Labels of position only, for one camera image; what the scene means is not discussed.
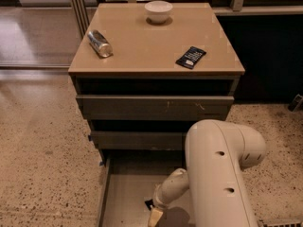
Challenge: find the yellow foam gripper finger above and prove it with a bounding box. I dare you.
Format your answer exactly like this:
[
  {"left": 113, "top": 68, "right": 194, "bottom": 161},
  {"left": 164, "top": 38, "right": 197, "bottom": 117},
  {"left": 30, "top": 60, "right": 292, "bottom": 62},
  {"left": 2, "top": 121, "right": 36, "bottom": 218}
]
[{"left": 148, "top": 206, "right": 165, "bottom": 227}]

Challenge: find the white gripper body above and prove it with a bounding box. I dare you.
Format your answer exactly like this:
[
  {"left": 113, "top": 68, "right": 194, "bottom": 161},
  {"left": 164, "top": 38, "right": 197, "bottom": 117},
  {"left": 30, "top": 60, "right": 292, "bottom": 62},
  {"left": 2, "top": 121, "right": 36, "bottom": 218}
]
[{"left": 152, "top": 184, "right": 177, "bottom": 210}]

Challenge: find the black rxbar chocolate wrapper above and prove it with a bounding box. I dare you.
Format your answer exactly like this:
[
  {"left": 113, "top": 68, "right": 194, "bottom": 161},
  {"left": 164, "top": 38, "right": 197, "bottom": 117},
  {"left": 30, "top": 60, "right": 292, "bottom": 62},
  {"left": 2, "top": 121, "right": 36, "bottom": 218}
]
[{"left": 145, "top": 200, "right": 153, "bottom": 210}]

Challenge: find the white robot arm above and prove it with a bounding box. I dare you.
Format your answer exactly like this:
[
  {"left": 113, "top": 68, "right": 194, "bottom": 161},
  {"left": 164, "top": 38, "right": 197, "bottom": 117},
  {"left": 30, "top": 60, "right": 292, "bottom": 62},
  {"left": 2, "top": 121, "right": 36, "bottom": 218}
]
[{"left": 148, "top": 119, "right": 266, "bottom": 227}]

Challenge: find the open bottom grey drawer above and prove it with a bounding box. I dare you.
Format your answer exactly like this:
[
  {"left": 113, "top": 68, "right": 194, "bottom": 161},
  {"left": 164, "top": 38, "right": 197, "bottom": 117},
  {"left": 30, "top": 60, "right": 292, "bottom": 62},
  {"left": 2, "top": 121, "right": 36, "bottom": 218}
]
[{"left": 97, "top": 150, "right": 198, "bottom": 227}]

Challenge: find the middle grey drawer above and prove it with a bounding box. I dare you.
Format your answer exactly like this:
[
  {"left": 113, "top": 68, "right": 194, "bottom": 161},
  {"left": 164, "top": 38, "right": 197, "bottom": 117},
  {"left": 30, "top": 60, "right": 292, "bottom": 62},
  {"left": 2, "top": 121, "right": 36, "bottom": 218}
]
[{"left": 90, "top": 131, "right": 198, "bottom": 150}]

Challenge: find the top grey drawer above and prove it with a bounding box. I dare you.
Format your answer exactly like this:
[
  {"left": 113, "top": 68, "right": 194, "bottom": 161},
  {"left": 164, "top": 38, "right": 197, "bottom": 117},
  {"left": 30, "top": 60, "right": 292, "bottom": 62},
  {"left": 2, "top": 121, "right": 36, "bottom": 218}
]
[{"left": 76, "top": 95, "right": 234, "bottom": 121}]

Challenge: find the tan drawer cabinet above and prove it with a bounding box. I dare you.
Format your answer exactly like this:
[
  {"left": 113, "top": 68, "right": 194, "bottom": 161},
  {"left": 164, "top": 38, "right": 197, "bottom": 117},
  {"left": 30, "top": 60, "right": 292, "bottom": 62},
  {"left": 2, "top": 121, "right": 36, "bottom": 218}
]
[{"left": 68, "top": 3, "right": 244, "bottom": 159}]

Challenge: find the black snack bar on counter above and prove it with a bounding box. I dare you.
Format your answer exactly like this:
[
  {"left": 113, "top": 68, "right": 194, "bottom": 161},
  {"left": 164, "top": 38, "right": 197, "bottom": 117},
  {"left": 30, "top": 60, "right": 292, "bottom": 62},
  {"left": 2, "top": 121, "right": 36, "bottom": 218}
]
[{"left": 176, "top": 46, "right": 206, "bottom": 69}]

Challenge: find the grey floor power strip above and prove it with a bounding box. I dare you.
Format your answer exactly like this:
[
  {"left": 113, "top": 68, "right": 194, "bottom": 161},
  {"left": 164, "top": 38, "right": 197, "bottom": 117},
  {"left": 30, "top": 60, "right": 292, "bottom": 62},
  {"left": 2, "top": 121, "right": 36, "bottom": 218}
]
[{"left": 258, "top": 218, "right": 303, "bottom": 227}]

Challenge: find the silver metal can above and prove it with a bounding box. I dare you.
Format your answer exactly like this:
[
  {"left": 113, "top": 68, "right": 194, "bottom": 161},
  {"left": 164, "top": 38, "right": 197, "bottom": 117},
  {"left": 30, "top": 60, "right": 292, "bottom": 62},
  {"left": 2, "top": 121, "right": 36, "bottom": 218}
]
[{"left": 87, "top": 30, "right": 113, "bottom": 58}]

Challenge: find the white ceramic bowl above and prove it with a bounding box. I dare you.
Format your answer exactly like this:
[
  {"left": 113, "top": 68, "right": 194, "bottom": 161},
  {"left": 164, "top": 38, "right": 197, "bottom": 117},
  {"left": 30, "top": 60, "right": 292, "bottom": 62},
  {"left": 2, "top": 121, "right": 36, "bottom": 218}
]
[{"left": 145, "top": 1, "right": 172, "bottom": 24}]

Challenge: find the dark object at wall base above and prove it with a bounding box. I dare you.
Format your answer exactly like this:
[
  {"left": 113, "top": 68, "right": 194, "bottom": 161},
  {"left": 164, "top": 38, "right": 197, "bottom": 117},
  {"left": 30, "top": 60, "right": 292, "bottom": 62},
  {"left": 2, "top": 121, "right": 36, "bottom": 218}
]
[{"left": 288, "top": 94, "right": 303, "bottom": 112}]

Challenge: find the metal window frame rail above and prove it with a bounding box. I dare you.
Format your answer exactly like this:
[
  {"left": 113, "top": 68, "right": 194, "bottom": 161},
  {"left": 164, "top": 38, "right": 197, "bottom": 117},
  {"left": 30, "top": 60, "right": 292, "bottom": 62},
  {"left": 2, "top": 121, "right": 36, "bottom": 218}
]
[{"left": 70, "top": 0, "right": 89, "bottom": 38}]

